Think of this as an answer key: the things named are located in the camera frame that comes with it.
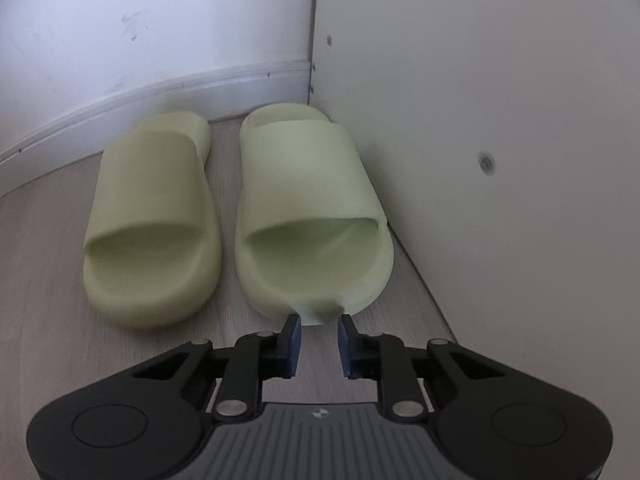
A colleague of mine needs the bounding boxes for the white baseboard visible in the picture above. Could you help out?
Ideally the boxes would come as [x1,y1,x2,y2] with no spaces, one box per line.
[0,59,315,196]

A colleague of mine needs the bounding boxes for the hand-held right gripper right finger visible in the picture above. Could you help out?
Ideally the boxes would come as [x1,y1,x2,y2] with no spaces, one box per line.
[338,313,506,418]

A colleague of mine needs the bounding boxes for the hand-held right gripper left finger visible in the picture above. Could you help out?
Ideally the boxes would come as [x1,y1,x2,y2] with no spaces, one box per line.
[135,313,302,418]

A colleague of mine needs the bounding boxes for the light green slide sandal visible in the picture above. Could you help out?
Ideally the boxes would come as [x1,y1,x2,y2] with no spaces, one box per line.
[234,102,396,327]
[82,111,223,331]

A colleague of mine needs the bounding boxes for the white cabinet side panel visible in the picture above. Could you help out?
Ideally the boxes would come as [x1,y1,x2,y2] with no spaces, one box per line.
[307,0,640,366]

